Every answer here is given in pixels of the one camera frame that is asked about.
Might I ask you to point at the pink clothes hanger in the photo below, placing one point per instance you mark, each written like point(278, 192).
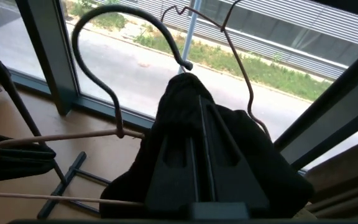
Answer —
point(250, 93)
point(119, 124)

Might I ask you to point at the black shorts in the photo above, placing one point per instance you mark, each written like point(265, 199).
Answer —
point(275, 174)

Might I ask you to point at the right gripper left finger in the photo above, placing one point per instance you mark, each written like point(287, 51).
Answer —
point(176, 186)

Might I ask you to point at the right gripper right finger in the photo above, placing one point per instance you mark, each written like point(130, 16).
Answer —
point(238, 186)

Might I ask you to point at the black clothes rack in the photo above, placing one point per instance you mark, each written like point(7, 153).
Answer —
point(9, 87)

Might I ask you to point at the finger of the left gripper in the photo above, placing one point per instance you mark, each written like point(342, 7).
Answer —
point(17, 168)
point(17, 143)

